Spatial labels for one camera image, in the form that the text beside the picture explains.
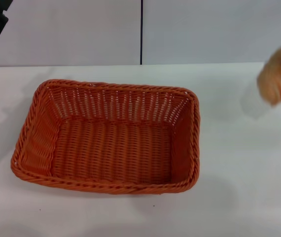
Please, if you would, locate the striped orange bread roll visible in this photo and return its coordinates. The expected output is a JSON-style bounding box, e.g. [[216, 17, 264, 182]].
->
[[256, 46, 281, 107]]

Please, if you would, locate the orange woven plastic basket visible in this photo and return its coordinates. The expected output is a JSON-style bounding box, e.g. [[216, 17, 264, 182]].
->
[[10, 79, 201, 196]]

